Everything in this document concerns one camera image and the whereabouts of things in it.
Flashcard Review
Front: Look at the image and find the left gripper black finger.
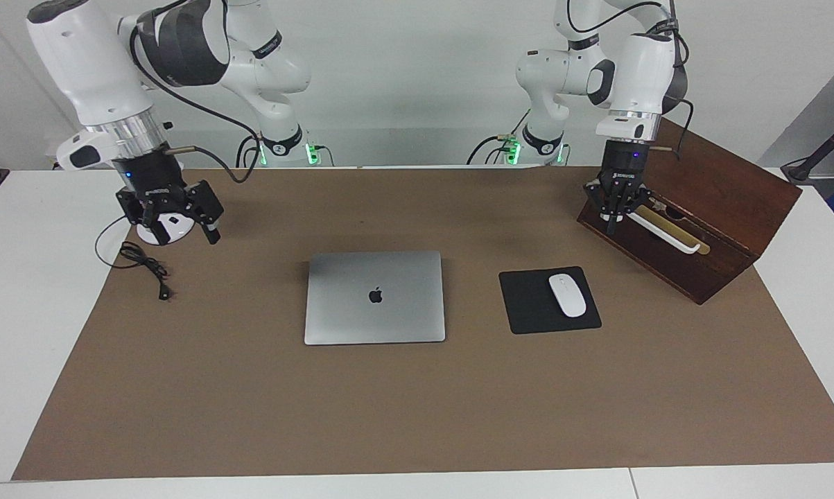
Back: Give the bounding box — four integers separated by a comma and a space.
615, 185, 657, 223
582, 181, 616, 236

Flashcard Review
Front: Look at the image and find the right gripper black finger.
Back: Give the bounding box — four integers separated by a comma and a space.
184, 180, 225, 245
116, 193, 159, 245

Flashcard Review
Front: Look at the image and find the silver laptop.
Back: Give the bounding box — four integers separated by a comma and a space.
304, 251, 446, 346

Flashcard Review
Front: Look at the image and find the white desk lamp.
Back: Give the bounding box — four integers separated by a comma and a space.
137, 210, 197, 247

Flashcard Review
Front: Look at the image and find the dark wooden box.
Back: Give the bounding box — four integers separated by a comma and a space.
577, 116, 803, 306

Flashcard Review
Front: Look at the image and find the white computer mouse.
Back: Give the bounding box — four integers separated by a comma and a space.
548, 274, 588, 318

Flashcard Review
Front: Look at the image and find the black mouse pad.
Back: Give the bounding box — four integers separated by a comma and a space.
498, 266, 602, 335

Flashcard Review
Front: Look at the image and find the black tripod leg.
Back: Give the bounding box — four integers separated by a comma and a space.
781, 107, 834, 184

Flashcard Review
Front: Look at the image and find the brown table mat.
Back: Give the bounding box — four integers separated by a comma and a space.
11, 166, 834, 481

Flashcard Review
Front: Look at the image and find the black lamp power cable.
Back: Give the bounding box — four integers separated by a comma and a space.
95, 213, 175, 302

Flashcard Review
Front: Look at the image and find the white box handle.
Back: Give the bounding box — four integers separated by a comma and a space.
628, 208, 702, 255

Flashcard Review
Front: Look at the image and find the black base cable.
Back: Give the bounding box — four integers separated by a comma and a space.
235, 134, 262, 168
466, 104, 532, 167

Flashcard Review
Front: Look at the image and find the brass handle plate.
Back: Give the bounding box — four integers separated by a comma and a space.
649, 201, 711, 256

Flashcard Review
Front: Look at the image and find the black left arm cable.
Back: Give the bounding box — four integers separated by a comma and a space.
566, 0, 696, 161

